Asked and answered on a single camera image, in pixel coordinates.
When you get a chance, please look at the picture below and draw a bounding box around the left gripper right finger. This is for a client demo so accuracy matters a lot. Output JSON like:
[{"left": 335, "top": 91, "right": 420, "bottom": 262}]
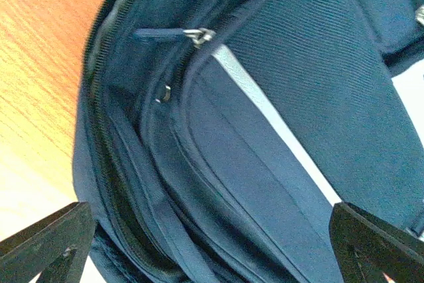
[{"left": 329, "top": 202, "right": 423, "bottom": 282}]

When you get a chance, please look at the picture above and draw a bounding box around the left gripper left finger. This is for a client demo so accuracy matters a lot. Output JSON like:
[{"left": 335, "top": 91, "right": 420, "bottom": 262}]
[{"left": 1, "top": 201, "right": 95, "bottom": 282}]

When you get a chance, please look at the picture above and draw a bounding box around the navy blue backpack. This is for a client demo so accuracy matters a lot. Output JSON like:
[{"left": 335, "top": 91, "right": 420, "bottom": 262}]
[{"left": 73, "top": 0, "right": 423, "bottom": 282}]

